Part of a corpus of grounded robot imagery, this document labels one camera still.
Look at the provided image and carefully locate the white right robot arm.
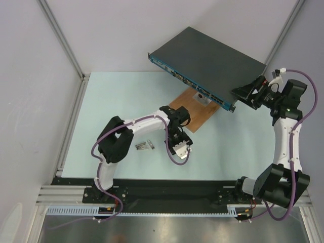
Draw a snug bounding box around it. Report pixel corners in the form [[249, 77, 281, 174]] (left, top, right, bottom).
[[231, 75, 310, 208]]

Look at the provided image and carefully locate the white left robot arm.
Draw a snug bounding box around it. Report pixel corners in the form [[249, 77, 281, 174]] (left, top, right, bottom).
[[91, 106, 193, 203]]

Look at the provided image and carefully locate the SFP module blue latch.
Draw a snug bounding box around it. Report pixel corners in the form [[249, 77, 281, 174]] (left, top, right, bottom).
[[136, 145, 150, 150]]

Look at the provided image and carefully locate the silver SFP module on pair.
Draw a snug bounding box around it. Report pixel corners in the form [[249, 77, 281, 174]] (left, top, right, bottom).
[[135, 142, 146, 148]]

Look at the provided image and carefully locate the wooden base board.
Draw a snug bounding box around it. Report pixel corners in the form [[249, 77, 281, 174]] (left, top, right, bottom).
[[169, 88, 221, 133]]

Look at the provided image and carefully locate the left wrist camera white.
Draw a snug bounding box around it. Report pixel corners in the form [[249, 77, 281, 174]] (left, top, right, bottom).
[[173, 141, 192, 159]]

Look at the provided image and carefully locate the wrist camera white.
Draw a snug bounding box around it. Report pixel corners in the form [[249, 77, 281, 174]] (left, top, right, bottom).
[[269, 67, 287, 87], [173, 141, 192, 159]]

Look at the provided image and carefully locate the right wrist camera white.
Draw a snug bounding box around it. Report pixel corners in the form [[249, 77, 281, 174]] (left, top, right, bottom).
[[269, 67, 287, 87]]

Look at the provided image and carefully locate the metal switch stand bracket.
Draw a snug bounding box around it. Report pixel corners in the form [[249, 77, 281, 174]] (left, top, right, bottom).
[[193, 92, 211, 106]]

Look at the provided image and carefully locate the black blue network switch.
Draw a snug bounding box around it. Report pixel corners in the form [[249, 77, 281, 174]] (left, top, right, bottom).
[[148, 27, 266, 112]]

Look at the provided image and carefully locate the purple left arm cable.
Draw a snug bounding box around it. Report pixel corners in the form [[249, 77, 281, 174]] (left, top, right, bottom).
[[48, 115, 193, 230]]

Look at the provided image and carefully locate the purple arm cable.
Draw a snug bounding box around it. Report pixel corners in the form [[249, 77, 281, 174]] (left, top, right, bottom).
[[237, 68, 318, 221], [48, 115, 193, 230]]

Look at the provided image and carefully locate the grey slotted cable duct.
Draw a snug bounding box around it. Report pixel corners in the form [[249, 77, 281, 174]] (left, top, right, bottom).
[[47, 205, 254, 217]]

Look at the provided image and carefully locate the aluminium frame post right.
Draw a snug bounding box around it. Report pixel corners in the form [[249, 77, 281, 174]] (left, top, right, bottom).
[[262, 0, 306, 74]]

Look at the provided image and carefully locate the aluminium frame post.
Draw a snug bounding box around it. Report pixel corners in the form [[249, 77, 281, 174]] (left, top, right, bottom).
[[36, 0, 86, 80], [262, 0, 306, 74]]

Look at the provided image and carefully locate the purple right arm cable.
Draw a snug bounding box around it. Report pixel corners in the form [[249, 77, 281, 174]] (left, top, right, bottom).
[[237, 68, 318, 221]]

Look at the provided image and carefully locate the aluminium frame post left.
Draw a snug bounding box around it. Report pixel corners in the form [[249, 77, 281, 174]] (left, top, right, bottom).
[[36, 0, 86, 80]]

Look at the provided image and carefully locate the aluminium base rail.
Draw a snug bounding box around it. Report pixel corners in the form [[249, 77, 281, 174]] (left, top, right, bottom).
[[36, 185, 313, 207]]

